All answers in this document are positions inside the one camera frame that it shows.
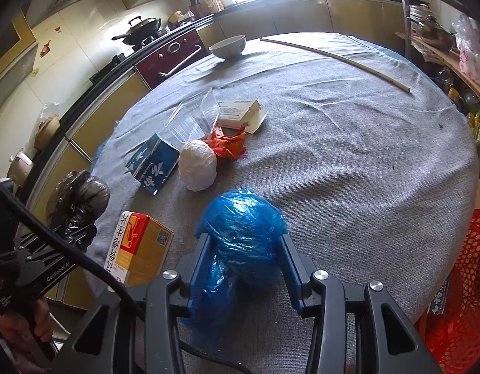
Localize metal and wood storage rack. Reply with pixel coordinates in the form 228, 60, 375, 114
396, 0, 480, 125

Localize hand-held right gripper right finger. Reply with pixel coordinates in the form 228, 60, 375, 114
277, 234, 445, 374

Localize white rice cooker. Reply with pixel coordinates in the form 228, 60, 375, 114
6, 150, 34, 182

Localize grey tablecloth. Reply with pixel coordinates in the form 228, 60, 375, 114
84, 31, 480, 374

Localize pot with glass lid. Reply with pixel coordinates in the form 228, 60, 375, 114
409, 4, 457, 51

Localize dark red built-in oven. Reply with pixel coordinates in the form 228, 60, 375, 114
134, 29, 213, 90

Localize cream pot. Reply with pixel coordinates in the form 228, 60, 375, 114
167, 10, 194, 24

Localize black wok with lid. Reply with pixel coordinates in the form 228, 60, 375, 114
112, 16, 162, 45

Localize white and pink plastic bags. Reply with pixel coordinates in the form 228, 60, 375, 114
454, 13, 480, 86

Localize clear bag with brown contents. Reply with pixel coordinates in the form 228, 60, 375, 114
35, 103, 61, 151

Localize black cable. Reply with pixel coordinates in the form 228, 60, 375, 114
0, 173, 252, 374

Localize white cardboard box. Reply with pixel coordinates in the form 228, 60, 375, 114
216, 99, 269, 135

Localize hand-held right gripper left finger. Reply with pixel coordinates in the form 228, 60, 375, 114
58, 233, 215, 374

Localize long thin bamboo stick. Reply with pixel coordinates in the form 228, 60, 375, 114
259, 37, 412, 93

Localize yellow wall cabinet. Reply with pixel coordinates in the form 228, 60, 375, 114
0, 8, 38, 98

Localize blue toothpaste tube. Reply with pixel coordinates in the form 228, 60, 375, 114
125, 133, 181, 196

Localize orange plastic bag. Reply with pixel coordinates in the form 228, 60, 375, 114
203, 127, 248, 161

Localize white plastic bag ball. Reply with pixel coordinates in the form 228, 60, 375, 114
178, 140, 218, 192

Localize yellow and red carton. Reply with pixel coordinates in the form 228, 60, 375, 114
103, 211, 175, 287

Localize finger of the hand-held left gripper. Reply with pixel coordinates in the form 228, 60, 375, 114
29, 224, 98, 260

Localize blue plastic bag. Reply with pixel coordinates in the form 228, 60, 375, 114
180, 188, 288, 351

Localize clear plastic packet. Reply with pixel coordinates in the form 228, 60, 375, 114
162, 89, 221, 151

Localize black gas hob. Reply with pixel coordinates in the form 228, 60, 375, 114
115, 33, 174, 57

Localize black plastic bag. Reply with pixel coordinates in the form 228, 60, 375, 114
46, 170, 111, 228

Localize white bowl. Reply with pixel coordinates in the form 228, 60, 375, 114
209, 35, 247, 61

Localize person's left hand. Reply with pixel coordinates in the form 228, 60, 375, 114
0, 300, 53, 359

